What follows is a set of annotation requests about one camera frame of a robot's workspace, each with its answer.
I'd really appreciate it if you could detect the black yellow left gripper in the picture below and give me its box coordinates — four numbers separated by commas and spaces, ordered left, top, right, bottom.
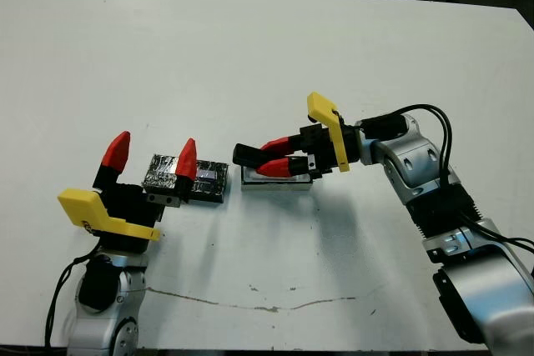
57, 130, 198, 253

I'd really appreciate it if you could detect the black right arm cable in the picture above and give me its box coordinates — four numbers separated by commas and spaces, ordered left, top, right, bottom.
400, 104, 534, 278

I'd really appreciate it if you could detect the white camera box base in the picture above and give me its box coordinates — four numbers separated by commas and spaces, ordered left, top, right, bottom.
240, 163, 314, 193

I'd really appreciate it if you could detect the black foil-wrapped box lid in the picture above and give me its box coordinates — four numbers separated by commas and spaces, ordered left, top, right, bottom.
141, 153, 229, 205

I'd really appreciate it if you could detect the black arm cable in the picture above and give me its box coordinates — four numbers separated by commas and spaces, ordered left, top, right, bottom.
43, 243, 101, 348
400, 104, 534, 278

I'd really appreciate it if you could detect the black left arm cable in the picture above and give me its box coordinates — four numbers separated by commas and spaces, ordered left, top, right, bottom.
43, 243, 101, 348

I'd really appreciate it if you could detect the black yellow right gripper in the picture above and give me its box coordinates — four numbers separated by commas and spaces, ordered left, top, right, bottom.
254, 92, 364, 180

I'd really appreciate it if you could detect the black phone-like camera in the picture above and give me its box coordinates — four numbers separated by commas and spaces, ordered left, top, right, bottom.
232, 143, 272, 168

